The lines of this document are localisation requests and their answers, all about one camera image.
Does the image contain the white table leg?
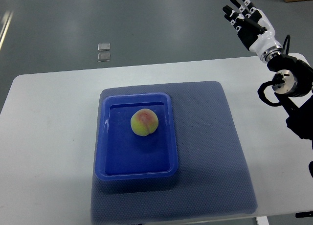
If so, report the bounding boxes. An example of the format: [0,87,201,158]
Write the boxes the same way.
[255,216,269,225]

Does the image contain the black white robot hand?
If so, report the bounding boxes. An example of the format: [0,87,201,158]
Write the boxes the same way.
[223,0,284,63]

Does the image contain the grey-blue textured mat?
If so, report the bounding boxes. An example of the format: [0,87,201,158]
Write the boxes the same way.
[90,81,257,225]

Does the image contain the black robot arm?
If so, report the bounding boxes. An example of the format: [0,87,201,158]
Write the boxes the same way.
[257,35,313,140]

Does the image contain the upper metal floor plate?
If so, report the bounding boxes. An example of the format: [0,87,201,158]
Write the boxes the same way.
[97,43,111,51]

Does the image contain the blue plastic tray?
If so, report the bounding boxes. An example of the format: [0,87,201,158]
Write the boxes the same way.
[94,92,179,181]

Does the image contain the yellow-green pink peach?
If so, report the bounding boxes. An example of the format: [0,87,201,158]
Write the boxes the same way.
[130,109,159,136]

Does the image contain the metal floor plate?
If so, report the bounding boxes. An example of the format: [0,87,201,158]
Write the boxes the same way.
[97,52,111,62]
[97,43,111,51]

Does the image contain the lower metal floor plate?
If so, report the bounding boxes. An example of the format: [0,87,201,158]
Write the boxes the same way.
[97,52,111,62]

